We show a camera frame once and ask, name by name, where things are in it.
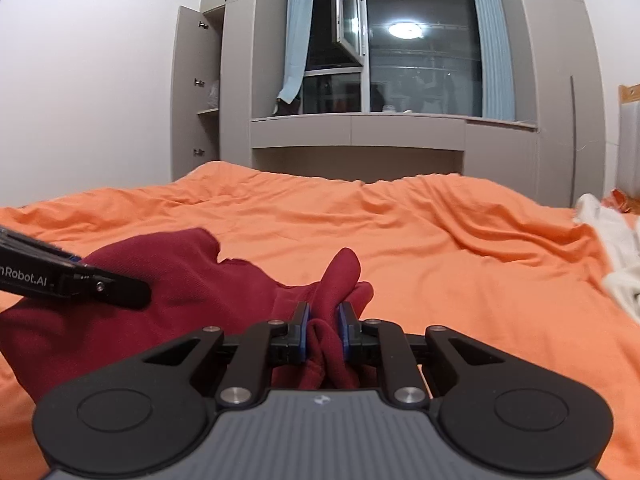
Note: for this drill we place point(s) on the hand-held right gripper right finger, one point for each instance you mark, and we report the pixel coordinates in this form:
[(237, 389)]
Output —
[(343, 332)]

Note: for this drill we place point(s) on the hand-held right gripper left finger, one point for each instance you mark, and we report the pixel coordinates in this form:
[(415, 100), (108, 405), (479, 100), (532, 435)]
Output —
[(303, 332)]

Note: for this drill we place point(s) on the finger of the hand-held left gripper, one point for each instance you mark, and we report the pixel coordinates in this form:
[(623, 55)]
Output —
[(35, 247), (110, 292)]

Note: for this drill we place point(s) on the dark red sweater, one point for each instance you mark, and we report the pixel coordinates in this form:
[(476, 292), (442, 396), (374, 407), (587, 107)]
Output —
[(200, 300)]

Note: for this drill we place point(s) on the orange bed sheet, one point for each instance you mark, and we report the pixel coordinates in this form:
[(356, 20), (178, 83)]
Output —
[(450, 260)]

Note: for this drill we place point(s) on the grey open wardrobe door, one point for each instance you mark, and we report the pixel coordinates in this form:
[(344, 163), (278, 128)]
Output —
[(187, 95)]

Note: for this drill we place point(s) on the large glass window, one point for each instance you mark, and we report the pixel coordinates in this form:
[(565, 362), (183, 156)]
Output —
[(425, 60)]

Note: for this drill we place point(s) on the white cloth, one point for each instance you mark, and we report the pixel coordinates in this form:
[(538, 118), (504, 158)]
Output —
[(617, 245)]

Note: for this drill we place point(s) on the light blue curtain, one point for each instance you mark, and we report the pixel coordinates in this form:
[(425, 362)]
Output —
[(492, 45), (297, 30)]

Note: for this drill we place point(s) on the orange patterned cloth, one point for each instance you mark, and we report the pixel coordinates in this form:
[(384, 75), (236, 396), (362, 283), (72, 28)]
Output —
[(622, 201)]

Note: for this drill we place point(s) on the open window sash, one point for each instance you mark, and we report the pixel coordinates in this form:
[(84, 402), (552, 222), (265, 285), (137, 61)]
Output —
[(350, 10)]

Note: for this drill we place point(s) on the grey built-in wardrobe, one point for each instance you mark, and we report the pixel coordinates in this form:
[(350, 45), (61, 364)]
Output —
[(550, 85)]

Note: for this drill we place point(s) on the grey padded headboard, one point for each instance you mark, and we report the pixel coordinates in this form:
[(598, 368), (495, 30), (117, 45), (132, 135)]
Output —
[(630, 150)]

